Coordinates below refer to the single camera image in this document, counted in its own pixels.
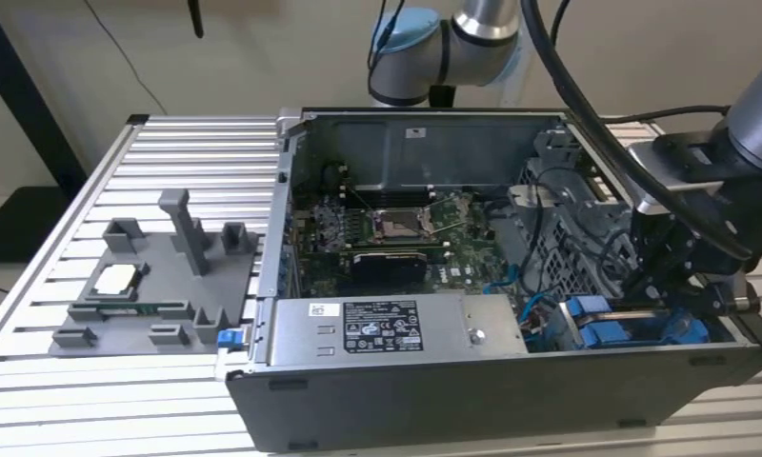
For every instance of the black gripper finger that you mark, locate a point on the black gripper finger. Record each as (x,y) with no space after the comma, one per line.
(724,297)
(648,285)

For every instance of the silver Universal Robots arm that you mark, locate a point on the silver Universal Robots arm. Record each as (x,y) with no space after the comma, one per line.
(477,47)

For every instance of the grey metal disk bay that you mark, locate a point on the grey metal disk bay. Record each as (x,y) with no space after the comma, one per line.
(546,266)

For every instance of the black RAM slot bank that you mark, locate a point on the black RAM slot bank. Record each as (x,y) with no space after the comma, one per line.
(388,194)
(401,245)

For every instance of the blue carrier in bay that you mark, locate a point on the blue carrier in bay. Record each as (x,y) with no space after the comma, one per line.
(604,333)

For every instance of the green motherboard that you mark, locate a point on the green motherboard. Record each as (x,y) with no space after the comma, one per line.
(470,257)

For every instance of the grey power supply unit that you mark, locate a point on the grey power supply unit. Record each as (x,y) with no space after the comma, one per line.
(420,328)

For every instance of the black graphics card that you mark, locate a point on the black graphics card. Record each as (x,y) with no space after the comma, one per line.
(388,271)

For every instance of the CPU socket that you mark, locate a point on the CPU socket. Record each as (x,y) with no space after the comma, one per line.
(397,226)

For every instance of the black open PC case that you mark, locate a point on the black open PC case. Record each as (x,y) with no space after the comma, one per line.
(420,409)

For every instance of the blue plastic case latch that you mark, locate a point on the blue plastic case latch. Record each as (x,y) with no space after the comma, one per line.
(229,339)

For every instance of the grey parts rack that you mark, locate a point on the grey parts rack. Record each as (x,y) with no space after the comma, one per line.
(166,271)

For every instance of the green RAM stick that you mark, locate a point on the green RAM stick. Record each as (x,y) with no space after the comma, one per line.
(146,308)

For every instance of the silver CPU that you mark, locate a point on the silver CPU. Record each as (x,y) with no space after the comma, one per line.
(118,280)

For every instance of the black hanging antenna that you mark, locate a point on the black hanging antenna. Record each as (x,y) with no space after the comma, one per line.
(195,19)

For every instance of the black monitor stand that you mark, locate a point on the black monitor stand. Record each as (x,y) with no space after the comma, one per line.
(19,224)

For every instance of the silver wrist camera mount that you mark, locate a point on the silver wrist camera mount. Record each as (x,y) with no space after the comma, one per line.
(648,157)

